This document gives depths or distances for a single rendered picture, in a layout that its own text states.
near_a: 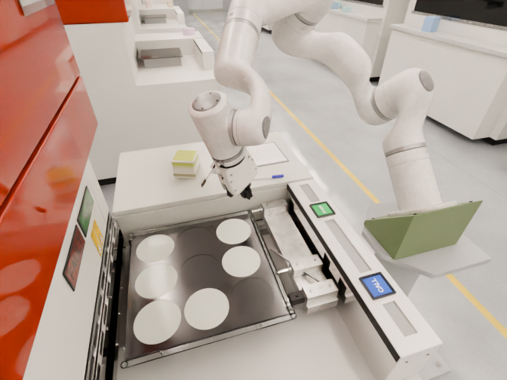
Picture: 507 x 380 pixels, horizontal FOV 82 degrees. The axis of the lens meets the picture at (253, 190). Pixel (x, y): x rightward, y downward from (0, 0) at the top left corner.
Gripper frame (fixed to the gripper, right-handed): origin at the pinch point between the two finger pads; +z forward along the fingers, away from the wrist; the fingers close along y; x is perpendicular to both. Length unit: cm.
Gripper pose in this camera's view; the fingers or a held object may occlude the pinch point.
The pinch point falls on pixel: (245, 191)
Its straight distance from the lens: 83.5
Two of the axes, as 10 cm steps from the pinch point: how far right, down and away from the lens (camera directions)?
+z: 2.3, 5.8, 7.8
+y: 6.3, -7.0, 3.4
